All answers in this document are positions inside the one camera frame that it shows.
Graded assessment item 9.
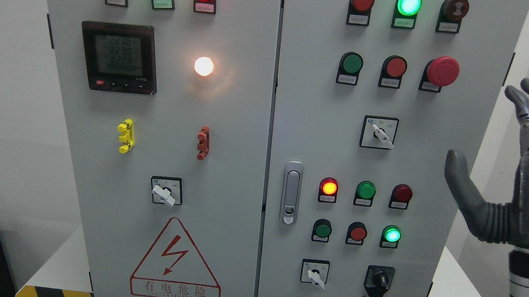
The left gray cabinet door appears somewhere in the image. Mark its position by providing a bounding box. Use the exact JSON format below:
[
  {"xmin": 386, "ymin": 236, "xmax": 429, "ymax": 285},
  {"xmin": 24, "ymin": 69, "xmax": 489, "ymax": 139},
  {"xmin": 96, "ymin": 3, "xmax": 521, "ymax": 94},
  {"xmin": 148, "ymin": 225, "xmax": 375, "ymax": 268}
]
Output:
[{"xmin": 47, "ymin": 0, "xmax": 280, "ymax": 297}]

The red push button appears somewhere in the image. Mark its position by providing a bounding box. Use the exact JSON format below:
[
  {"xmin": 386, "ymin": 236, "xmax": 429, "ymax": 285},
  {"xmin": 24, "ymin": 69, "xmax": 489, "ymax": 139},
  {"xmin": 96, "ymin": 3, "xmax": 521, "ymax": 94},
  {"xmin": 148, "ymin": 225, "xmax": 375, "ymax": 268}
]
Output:
[
  {"xmin": 345, "ymin": 222, "xmax": 367, "ymax": 246},
  {"xmin": 378, "ymin": 55, "xmax": 408, "ymax": 89}
]

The top red indicator light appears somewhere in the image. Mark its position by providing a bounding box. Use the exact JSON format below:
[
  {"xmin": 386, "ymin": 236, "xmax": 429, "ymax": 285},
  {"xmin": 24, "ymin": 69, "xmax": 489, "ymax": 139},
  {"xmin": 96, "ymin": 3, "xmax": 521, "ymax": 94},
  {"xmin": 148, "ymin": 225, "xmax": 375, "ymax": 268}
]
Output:
[{"xmin": 346, "ymin": 0, "xmax": 375, "ymax": 27}]

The yellow terminal clip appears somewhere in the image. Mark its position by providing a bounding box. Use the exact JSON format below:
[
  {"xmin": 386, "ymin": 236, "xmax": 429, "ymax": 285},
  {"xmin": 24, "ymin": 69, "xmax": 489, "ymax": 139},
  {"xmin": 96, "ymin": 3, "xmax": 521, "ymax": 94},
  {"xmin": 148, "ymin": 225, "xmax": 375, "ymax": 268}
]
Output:
[{"xmin": 117, "ymin": 118, "xmax": 135, "ymax": 154}]

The green push button lower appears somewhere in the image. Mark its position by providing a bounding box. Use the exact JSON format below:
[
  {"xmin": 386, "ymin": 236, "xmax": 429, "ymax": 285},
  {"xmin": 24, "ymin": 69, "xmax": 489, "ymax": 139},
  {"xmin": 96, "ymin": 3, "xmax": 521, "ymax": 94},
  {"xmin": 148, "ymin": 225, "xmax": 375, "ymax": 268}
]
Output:
[{"xmin": 311, "ymin": 219, "xmax": 332, "ymax": 243}]

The red emergency stop button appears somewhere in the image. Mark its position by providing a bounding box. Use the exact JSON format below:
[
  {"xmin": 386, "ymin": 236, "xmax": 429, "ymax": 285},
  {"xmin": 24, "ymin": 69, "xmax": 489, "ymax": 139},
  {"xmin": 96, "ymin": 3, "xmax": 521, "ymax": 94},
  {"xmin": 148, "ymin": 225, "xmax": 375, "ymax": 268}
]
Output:
[{"xmin": 418, "ymin": 56, "xmax": 460, "ymax": 93}]

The silver door latch handle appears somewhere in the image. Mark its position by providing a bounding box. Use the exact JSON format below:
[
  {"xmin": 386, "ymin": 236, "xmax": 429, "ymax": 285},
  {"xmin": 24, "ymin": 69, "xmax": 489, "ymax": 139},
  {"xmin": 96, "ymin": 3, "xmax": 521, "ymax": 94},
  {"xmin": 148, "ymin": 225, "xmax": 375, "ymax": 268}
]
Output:
[{"xmin": 280, "ymin": 161, "xmax": 303, "ymax": 225}]

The right gray cabinet door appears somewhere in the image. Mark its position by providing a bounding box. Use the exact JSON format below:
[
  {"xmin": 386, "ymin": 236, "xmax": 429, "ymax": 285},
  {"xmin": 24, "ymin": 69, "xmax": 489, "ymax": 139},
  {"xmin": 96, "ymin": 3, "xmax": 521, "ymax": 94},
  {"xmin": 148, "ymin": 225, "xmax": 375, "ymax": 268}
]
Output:
[{"xmin": 257, "ymin": 0, "xmax": 529, "ymax": 297}]

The electrical hazard warning sticker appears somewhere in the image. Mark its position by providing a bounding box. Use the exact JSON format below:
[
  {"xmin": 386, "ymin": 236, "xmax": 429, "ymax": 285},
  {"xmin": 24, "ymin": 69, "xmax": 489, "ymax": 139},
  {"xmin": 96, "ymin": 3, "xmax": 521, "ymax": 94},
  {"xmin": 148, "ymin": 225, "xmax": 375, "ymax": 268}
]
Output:
[{"xmin": 129, "ymin": 217, "xmax": 221, "ymax": 297}]

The green push button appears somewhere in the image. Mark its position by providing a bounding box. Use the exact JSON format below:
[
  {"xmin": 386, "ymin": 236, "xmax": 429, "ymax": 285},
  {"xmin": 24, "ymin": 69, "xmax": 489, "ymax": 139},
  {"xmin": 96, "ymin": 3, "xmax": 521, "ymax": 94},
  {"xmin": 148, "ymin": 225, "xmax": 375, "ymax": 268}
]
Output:
[
  {"xmin": 335, "ymin": 51, "xmax": 363, "ymax": 86},
  {"xmin": 311, "ymin": 219, "xmax": 332, "ymax": 243}
]

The gray rotary switch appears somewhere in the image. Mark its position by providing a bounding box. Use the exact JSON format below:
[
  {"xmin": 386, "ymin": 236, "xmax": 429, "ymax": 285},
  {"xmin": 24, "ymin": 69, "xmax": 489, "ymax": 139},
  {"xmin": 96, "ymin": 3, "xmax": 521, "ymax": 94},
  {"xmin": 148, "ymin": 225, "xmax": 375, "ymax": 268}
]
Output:
[
  {"xmin": 359, "ymin": 115, "xmax": 399, "ymax": 150},
  {"xmin": 150, "ymin": 175, "xmax": 183, "ymax": 207},
  {"xmin": 300, "ymin": 259, "xmax": 331, "ymax": 290}
]

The dark red buzzer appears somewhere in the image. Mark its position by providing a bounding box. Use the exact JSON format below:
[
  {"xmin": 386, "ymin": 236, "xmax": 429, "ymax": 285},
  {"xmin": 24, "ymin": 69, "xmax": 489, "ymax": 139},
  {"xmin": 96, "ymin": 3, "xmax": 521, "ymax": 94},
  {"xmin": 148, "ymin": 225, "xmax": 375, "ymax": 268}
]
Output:
[{"xmin": 435, "ymin": 0, "xmax": 470, "ymax": 34}]

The digital power meter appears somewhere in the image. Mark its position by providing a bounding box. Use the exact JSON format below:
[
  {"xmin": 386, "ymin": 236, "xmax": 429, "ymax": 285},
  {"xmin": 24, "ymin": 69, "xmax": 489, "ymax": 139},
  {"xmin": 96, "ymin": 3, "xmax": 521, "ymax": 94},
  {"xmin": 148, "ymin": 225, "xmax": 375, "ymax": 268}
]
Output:
[{"xmin": 82, "ymin": 21, "xmax": 157, "ymax": 95}]

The top green lit indicator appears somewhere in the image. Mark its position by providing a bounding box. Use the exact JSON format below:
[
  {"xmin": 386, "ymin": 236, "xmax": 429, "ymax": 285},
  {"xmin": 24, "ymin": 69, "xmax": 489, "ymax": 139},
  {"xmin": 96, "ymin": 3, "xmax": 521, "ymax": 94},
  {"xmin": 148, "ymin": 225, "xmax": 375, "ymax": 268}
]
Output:
[{"xmin": 391, "ymin": 0, "xmax": 422, "ymax": 30}]

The white glowing indicator light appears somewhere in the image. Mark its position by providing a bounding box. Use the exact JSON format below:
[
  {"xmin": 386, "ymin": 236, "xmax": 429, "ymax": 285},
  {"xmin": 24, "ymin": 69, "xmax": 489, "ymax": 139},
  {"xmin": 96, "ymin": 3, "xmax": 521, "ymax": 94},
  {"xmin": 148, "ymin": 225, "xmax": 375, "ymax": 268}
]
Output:
[{"xmin": 193, "ymin": 56, "xmax": 215, "ymax": 77}]

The gray cabinet door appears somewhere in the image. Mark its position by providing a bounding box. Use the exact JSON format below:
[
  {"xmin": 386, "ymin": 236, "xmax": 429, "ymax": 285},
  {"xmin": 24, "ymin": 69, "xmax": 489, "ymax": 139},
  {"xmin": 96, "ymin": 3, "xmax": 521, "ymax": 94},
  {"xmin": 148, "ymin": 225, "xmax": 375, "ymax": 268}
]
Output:
[
  {"xmin": 257, "ymin": 0, "xmax": 529, "ymax": 297},
  {"xmin": 47, "ymin": 0, "xmax": 280, "ymax": 297}
]

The red push button upper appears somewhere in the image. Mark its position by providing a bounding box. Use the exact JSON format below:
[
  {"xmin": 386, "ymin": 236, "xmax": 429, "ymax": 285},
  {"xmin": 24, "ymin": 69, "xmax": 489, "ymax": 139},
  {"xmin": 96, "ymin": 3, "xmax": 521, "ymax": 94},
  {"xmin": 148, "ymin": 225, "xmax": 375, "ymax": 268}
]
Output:
[{"xmin": 378, "ymin": 55, "xmax": 408, "ymax": 89}]

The green indicator middle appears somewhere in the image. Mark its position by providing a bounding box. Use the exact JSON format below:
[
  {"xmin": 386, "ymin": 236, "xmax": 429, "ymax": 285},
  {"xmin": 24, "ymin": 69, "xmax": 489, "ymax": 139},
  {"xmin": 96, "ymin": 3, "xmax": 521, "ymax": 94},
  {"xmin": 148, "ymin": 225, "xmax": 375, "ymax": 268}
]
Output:
[{"xmin": 353, "ymin": 180, "xmax": 376, "ymax": 206}]

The green push button upper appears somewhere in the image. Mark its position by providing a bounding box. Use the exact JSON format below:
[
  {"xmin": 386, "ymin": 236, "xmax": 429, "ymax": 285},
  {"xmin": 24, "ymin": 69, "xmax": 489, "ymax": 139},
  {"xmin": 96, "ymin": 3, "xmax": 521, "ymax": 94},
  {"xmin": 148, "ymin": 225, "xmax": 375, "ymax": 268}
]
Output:
[{"xmin": 335, "ymin": 51, "xmax": 363, "ymax": 86}]

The red terminal clip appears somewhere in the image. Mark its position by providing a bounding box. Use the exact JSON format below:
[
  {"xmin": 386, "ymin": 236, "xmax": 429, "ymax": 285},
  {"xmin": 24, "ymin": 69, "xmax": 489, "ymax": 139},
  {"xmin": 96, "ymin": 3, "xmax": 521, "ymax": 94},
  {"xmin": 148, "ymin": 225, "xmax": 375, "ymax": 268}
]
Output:
[{"xmin": 197, "ymin": 125, "xmax": 210, "ymax": 161}]

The red push button lower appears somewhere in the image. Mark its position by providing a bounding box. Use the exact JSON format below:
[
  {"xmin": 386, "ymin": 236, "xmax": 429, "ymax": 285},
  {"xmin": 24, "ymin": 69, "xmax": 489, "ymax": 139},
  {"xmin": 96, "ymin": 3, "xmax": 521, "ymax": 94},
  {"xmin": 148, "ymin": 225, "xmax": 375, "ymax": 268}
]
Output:
[{"xmin": 345, "ymin": 222, "xmax": 367, "ymax": 246}]

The black rotary selector switch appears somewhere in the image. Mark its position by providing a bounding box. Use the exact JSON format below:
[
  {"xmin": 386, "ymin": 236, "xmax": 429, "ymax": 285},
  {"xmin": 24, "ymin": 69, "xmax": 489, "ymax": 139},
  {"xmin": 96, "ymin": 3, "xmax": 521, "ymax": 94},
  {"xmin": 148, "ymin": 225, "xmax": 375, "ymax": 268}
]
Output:
[{"xmin": 363, "ymin": 265, "xmax": 395, "ymax": 297}]

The lit red-orange indicator middle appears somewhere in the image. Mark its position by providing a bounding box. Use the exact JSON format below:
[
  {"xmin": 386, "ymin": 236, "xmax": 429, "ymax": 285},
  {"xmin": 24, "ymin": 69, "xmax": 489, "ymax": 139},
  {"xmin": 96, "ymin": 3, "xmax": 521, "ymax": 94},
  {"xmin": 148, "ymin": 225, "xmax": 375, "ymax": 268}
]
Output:
[{"xmin": 317, "ymin": 176, "xmax": 339, "ymax": 203}]

